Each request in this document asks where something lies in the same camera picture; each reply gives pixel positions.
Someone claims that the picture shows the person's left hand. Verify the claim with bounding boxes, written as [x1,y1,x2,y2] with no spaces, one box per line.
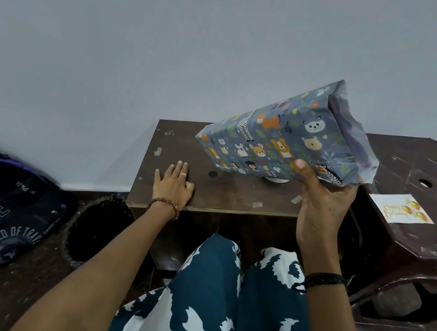
[149,157,198,216]

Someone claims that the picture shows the person's right hand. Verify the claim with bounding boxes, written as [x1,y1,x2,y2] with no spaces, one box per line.
[279,158,362,283]

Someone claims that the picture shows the happy birthday card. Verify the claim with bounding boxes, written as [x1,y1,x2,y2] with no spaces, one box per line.
[365,188,437,230]

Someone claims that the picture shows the person's left forearm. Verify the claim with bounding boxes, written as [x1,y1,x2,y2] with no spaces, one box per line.
[8,186,180,331]

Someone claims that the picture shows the small dark wooden table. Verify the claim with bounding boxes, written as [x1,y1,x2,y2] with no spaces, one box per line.
[117,112,363,293]

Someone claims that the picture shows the brown plastic stool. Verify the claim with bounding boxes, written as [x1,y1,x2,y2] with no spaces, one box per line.
[331,128,437,331]

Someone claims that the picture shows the black lined trash bin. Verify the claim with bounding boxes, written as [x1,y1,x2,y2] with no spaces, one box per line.
[57,187,139,276]

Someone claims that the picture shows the teal white patterned trousers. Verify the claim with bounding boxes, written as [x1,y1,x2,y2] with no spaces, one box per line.
[105,221,330,331]

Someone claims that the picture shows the brown beaded bracelet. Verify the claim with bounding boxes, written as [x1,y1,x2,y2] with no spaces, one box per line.
[144,196,182,222]

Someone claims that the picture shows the black thread bracelet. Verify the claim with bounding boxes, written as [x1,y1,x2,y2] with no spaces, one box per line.
[291,268,351,301]

